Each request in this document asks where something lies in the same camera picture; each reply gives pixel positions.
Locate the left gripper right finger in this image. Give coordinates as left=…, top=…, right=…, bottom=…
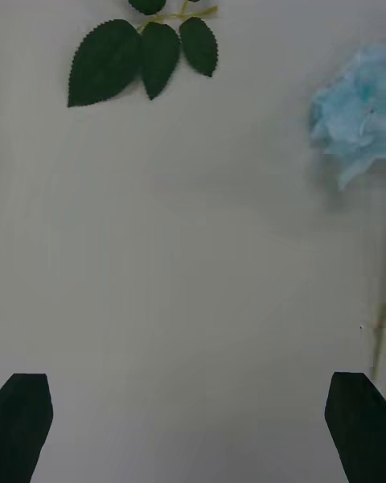
left=324, top=371, right=386, bottom=483

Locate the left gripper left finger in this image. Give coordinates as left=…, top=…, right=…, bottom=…
left=0, top=373, right=55, bottom=483

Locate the pale blue artificial flower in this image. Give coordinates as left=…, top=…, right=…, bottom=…
left=308, top=43, right=386, bottom=382

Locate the loose green leaf twig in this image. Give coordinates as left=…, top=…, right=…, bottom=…
left=67, top=0, right=220, bottom=109

